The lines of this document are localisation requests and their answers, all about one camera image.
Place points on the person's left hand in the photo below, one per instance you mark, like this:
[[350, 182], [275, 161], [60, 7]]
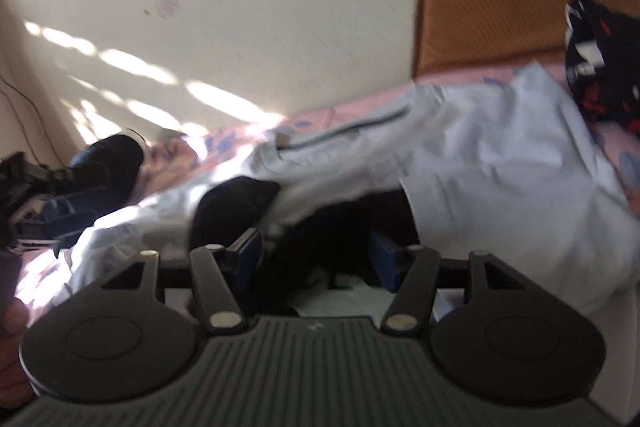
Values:
[[12, 357]]

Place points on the white wall plate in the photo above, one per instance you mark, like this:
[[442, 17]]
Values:
[[168, 6]]

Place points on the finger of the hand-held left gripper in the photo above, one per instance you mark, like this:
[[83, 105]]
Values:
[[67, 214]]

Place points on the pink printed bed sheet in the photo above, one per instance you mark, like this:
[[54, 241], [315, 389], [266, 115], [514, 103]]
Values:
[[225, 142]]

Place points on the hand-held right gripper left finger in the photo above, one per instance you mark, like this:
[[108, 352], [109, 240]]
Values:
[[249, 257]]

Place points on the dark fleece garment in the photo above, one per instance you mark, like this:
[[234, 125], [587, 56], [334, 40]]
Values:
[[110, 162]]

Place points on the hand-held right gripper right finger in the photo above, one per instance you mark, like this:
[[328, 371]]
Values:
[[385, 259]]

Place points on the black red patterned garment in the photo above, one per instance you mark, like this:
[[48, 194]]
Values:
[[615, 72]]

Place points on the white shirt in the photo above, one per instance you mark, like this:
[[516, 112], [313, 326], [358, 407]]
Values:
[[500, 167]]

